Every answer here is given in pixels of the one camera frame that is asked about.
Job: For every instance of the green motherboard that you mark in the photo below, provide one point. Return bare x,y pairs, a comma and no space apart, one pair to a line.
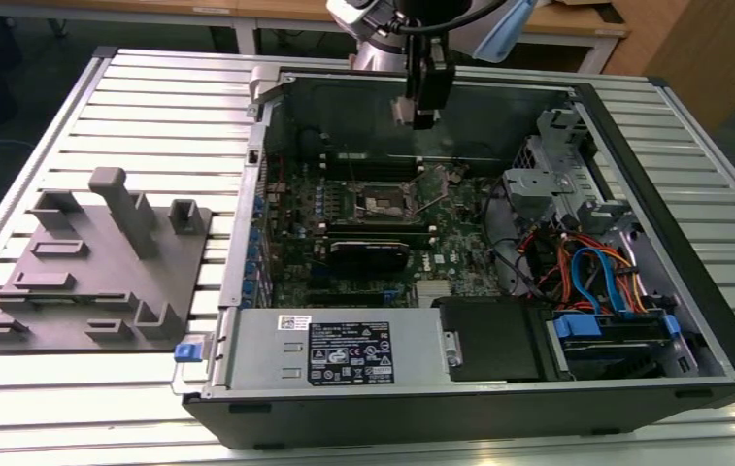
464,242

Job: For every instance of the metal drive cage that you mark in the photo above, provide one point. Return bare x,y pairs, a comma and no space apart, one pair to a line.
530,187

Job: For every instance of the grey parts rack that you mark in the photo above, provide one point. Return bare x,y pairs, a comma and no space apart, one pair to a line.
101,272

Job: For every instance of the blue plastic latch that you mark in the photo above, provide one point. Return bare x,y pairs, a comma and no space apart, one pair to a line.
186,353

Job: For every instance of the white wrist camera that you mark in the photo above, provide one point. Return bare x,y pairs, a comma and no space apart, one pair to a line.
344,9

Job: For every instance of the silver CPU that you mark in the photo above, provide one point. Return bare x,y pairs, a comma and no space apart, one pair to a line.
403,111

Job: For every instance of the blue disk carrier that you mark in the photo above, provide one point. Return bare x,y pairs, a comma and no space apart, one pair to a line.
578,325

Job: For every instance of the black plastic shroud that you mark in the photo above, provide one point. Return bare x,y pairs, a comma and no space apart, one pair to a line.
496,340

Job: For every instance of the small silver heat sink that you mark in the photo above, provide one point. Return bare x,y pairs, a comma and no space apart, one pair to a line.
435,289

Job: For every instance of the black PC case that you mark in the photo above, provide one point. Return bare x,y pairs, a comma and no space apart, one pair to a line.
405,422

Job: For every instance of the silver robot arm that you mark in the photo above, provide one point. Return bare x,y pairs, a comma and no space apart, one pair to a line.
380,56

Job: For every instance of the wooden cabinet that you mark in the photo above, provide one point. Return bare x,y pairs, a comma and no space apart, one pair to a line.
698,48

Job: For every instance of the silver power supply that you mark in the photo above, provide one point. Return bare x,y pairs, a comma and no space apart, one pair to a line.
257,349

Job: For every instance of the wooden desk white frame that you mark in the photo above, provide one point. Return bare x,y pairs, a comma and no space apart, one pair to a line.
575,22

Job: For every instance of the black graphics card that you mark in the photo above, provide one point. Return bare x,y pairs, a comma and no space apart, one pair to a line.
367,257

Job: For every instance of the CPU socket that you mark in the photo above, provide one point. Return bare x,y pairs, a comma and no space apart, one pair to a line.
380,201

